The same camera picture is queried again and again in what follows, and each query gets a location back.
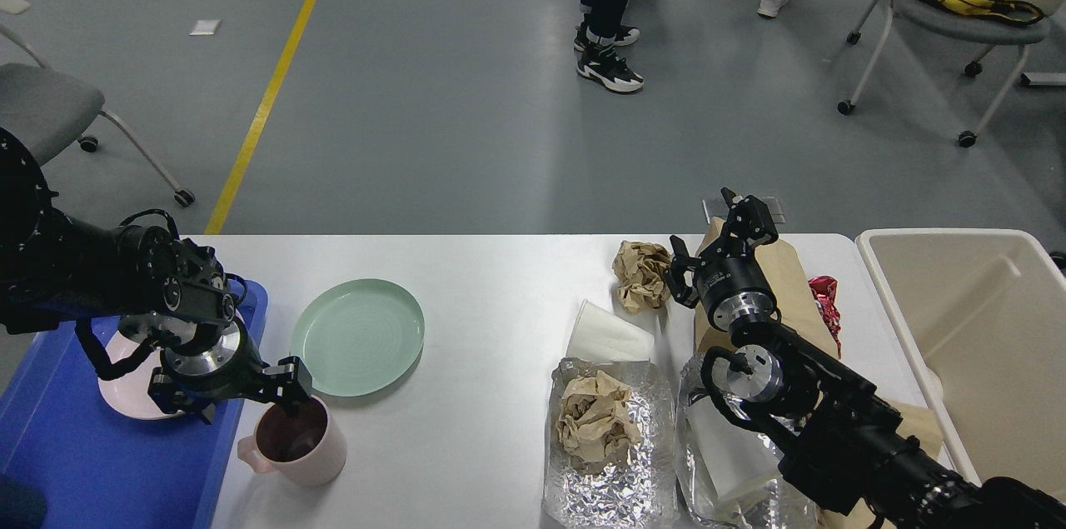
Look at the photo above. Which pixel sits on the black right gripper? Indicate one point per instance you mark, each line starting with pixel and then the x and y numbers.
pixel 733 286

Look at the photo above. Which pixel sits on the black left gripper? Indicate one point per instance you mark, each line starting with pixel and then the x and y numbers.
pixel 190 383

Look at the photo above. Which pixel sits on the green plate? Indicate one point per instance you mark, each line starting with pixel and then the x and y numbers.
pixel 359 337

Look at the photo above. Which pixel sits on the dark teal cup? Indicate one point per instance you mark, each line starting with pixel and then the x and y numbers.
pixel 22 506

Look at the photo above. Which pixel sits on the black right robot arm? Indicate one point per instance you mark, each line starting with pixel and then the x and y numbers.
pixel 840 442

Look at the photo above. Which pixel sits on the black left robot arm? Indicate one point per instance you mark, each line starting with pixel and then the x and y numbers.
pixel 132 292

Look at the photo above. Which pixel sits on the crumpled brown paper ball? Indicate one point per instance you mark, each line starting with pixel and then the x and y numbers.
pixel 639 268

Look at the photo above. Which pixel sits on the brown paper bag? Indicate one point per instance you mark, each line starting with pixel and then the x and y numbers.
pixel 782 267

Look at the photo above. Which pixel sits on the pink plate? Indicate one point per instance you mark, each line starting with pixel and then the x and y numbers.
pixel 128 394

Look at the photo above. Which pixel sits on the red foil wrapper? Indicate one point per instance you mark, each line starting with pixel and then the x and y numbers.
pixel 824 290

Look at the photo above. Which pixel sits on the white paper cup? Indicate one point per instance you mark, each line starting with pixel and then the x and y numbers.
pixel 599 336

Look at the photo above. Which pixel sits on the blue plastic tray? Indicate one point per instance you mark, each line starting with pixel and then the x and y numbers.
pixel 97 468

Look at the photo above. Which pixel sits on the crumpled brown paper on foil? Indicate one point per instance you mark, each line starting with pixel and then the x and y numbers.
pixel 594 422

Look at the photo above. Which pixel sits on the aluminium foil sheet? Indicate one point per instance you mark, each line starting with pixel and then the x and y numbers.
pixel 637 492

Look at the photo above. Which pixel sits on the beige plastic bin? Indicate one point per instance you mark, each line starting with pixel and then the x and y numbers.
pixel 980 314

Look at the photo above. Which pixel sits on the grey chair left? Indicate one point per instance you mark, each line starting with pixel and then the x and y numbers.
pixel 48 110

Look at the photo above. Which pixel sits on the grey chair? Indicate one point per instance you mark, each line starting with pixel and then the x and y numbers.
pixel 958 29
pixel 48 110

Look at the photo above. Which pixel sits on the grey chair right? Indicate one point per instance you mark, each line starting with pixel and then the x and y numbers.
pixel 958 29

